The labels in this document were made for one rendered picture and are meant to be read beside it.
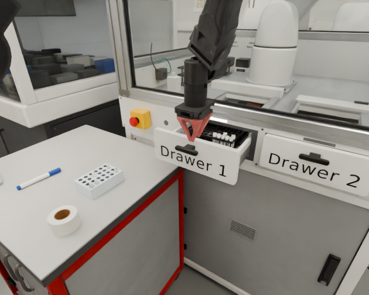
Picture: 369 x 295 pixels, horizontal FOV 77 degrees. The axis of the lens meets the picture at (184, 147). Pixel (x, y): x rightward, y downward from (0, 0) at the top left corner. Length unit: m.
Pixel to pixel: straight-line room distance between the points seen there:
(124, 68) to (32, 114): 0.49
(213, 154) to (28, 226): 0.53
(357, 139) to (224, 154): 0.34
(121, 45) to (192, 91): 0.50
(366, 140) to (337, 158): 0.08
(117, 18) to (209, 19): 0.57
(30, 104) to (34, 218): 0.62
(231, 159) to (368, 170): 0.34
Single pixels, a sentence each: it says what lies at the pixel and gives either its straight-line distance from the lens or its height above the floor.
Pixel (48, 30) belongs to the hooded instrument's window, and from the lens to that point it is 1.30.
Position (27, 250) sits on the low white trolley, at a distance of 0.70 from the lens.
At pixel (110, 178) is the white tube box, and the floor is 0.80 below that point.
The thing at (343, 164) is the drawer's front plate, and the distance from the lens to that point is 0.75.
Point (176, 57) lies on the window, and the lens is 0.86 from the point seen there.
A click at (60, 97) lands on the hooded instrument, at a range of 1.32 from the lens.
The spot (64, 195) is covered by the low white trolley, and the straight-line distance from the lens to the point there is 0.82.
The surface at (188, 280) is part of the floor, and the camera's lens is 1.45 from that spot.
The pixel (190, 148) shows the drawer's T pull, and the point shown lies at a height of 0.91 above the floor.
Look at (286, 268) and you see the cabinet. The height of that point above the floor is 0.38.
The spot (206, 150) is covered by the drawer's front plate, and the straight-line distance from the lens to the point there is 0.67.
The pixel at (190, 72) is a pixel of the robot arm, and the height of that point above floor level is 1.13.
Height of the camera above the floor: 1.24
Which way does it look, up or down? 29 degrees down
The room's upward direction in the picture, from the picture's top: straight up
